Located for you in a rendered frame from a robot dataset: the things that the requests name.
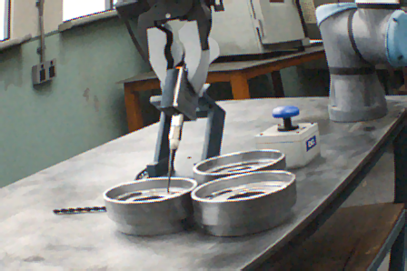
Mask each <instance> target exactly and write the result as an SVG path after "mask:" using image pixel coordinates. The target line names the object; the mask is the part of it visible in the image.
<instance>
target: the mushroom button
mask: <svg viewBox="0 0 407 271"><path fill-rule="evenodd" d="M299 114H300V110H299V108H298V107H296V106H294V105H288V106H278V107H276V108H275V109H274V110H273V111H272V116H273V118H282V119H283V126H284V127H288V126H292V117H295V116H298V115H299Z"/></svg>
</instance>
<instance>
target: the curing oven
mask: <svg viewBox="0 0 407 271"><path fill-rule="evenodd" d="M223 6H224V11H219V12H215V11H214V9H213V6H211V10H212V13H211V15H212V29H211V32H210V35H209V36H210V37H211V38H212V39H213V40H216V41H217V42H218V45H219V46H220V54H219V56H223V55H245V54H248V55H252V54H255V59H256V60H260V61H262V60H264V57H263V53H267V52H268V53H269V52H272V51H278V50H280V49H281V50H284V49H285V48H287V49H288V48H291V47H292V48H294V47H296V46H297V47H299V51H304V52H305V49H304V46H305V45H310V44H311V43H310V37H309V36H308V31H307V27H306V25H305V20H304V18H303V11H302V9H301V4H300V2H299V0H223ZM186 22H187V21H182V22H181V21H180V20H173V21H169V22H166V23H167V24H169V25H170V27H171V28H172V31H173V35H174V37H173V40H174V41H175V42H176V43H178V44H179V45H181V47H182V48H183V50H182V52H183V53H185V51H184V45H183V44H182V42H180V39H179V36H178V30H179V29H180V28H181V27H182V26H183V25H184V24H185V23H186Z"/></svg>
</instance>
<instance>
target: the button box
mask: <svg viewBox="0 0 407 271"><path fill-rule="evenodd" d="M254 138H255V144H256V150H258V149H273V150H280V151H282V152H284V153H285V155H286V158H285V161H286V168H287V169H294V168H300V167H305V166H307V165H308V164H309V163H310V162H312V161H313V160H314V158H316V157H317V156H318V155H319V154H320V153H321V147H320V140H319V133H318V123H310V124H292V126H288V127H284V126H283V125H276V126H274V127H271V128H270V129H268V130H266V131H264V132H262V133H261V134H259V135H256V136H255V137H254Z"/></svg>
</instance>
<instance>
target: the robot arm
mask: <svg viewBox="0 0 407 271"><path fill-rule="evenodd" d="M219 3H220V4H219V5H217V4H216V1H215V0H117V1H116V3H115V4H114V8H115V10H116V12H117V14H118V15H119V17H120V19H122V18H124V17H127V16H135V15H139V20H138V28H137V30H138V34H139V38H140V40H141V41H140V42H141V44H142V46H143V49H144V51H145V53H146V57H147V58H148V59H150V61H151V62H150V63H151V65H152V66H153V68H154V71H155V73H156V74H157V75H158V77H159V79H160V80H161V82H162V83H163V85H164V83H165V78H166V73H167V70H168V69H174V67H175V66H176V65H177V64H178V63H179V62H181V61H182V53H183V52H182V50H183V48H182V47H181V45H179V44H178V43H176V42H175V41H174V40H173V37H174V35H173V31H172V28H171V27H170V25H169V24H167V23H166V22H169V21H173V20H180V21H181V22H182V21H187V22H186V23H185V24H184V25H183V26H182V27H181V28H180V29H179V30H178V36H179V39H180V42H182V44H183V45H184V51H185V55H184V61H185V63H186V65H187V68H188V75H187V81H188V83H189V85H190V87H191V88H192V90H193V92H194V95H199V94H201V92H202V90H203V87H204V83H205V80H206V77H207V72H208V67H209V64H211V63H212V61H213V60H214V59H216V58H217V57H218V56H219V54H220V46H219V45H218V42H217V41H216V40H213V39H212V38H211V37H210V36H209V35H210V32H211V29H212V15H211V13H212V10H211V6H213V9H214V11H215V12H219V11H224V6H223V0H219ZM316 15H317V20H318V24H317V25H318V26H319V28H320V30H321V36H322V38H323V46H324V48H325V53H326V57H327V60H328V66H329V71H330V73H331V85H330V88H331V90H330V94H329V95H330V98H329V106H328V110H329V117H330V120H331V121H333V122H338V123H351V122H364V121H368V120H374V119H377V118H379V117H383V116H385V115H387V114H388V106H387V101H386V98H385V95H384V92H383V91H382V87H381V84H380V82H379V80H378V77H377V74H376V68H375V65H390V66H394V67H399V66H407V14H406V13H404V12H403V11H402V8H401V6H400V3H399V1H397V0H355V3H339V4H328V5H322V6H319V7H318V8H317V9H316Z"/></svg>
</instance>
